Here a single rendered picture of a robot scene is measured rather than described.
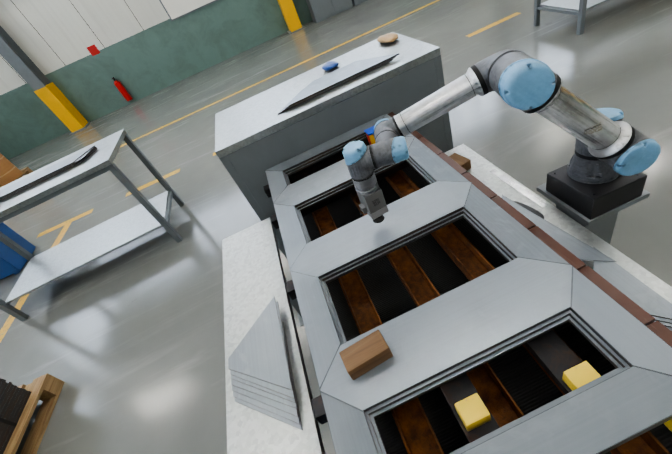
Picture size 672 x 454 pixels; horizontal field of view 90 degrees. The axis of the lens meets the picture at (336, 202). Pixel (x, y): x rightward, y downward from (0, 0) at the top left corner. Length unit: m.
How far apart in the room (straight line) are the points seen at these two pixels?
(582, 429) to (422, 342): 0.34
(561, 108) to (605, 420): 0.71
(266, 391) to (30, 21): 10.08
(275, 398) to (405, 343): 0.42
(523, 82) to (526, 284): 0.52
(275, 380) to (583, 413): 0.75
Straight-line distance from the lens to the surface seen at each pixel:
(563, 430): 0.91
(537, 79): 1.01
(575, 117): 1.13
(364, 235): 1.24
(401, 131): 1.13
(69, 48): 10.51
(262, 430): 1.16
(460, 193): 1.30
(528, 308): 1.01
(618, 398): 0.95
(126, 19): 10.06
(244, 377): 1.21
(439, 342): 0.97
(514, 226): 1.18
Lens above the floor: 1.72
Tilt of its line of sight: 37 degrees down
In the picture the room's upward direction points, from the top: 24 degrees counter-clockwise
